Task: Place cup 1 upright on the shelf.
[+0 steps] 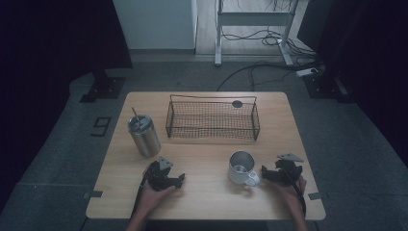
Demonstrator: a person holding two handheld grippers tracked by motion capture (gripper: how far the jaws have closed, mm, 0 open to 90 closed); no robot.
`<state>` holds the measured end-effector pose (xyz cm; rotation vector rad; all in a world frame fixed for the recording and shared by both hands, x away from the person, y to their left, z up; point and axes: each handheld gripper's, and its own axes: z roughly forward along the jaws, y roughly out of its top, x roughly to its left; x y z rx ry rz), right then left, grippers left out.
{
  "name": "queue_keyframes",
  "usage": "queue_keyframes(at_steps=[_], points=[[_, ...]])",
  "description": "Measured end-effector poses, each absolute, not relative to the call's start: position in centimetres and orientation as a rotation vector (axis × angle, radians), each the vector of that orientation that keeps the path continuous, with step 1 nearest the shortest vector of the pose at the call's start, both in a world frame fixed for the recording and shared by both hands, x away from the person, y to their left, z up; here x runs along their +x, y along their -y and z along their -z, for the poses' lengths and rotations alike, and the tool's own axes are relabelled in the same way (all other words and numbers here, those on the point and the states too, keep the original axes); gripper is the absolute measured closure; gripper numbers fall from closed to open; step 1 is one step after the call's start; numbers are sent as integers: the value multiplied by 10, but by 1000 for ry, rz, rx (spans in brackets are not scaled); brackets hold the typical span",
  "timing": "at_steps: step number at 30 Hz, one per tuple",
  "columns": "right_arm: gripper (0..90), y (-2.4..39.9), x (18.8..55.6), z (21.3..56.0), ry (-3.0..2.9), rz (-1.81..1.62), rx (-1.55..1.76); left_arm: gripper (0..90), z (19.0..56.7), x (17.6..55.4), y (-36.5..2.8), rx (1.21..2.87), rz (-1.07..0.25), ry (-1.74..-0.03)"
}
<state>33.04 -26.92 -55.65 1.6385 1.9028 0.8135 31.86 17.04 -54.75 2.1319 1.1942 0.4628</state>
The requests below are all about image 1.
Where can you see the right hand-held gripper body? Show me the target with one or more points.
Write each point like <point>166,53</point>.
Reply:
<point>288,171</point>

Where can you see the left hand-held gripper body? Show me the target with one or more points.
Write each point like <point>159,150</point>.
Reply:
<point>157,176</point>

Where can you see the silver metal mug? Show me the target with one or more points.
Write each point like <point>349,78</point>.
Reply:
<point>238,176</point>

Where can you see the steel tumbler with straw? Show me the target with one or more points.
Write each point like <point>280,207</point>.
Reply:
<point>146,141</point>

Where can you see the person's left hand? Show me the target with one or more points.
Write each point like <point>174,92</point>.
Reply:
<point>152,199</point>

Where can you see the person's right hand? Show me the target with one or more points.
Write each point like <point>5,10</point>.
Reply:
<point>293,195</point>

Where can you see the grey tape piece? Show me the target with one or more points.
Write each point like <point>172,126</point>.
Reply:
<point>93,194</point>
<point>315,195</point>

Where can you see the black round table cap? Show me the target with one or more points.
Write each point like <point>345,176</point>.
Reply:
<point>237,104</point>

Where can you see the black stand base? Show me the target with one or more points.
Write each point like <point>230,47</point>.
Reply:
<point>324,86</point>
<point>104,88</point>

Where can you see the white power strip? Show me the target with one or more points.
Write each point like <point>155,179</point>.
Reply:
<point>306,71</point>

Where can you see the dark curtain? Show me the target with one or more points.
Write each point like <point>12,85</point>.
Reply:
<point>369,48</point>
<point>48,48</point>

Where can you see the white metal desk frame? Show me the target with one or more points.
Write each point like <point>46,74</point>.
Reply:
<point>253,18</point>

